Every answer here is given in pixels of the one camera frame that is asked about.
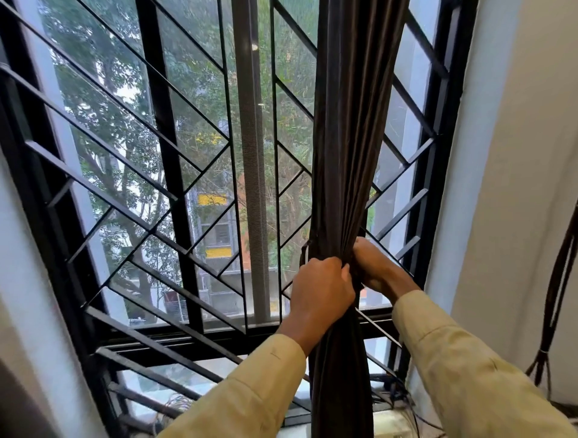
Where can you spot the person's right forearm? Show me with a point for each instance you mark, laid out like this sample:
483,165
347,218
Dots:
469,370

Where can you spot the black metal window grille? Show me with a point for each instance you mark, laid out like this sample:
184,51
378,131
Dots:
149,189

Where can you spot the person's left hand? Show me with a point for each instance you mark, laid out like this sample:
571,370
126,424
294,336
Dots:
318,298

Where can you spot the dark brown curtain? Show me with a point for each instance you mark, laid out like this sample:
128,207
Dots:
352,180

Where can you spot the person's right hand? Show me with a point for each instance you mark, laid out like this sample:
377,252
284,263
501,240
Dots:
377,266

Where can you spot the person's left fingers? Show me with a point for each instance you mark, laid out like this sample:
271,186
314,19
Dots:
339,270

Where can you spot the black window frame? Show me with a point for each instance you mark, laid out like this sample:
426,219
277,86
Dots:
433,149

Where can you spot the person's right fingers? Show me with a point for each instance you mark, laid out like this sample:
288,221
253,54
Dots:
363,255

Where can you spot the white box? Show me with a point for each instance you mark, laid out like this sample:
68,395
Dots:
392,424

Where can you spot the person's left forearm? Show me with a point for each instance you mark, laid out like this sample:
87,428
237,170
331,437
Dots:
244,392

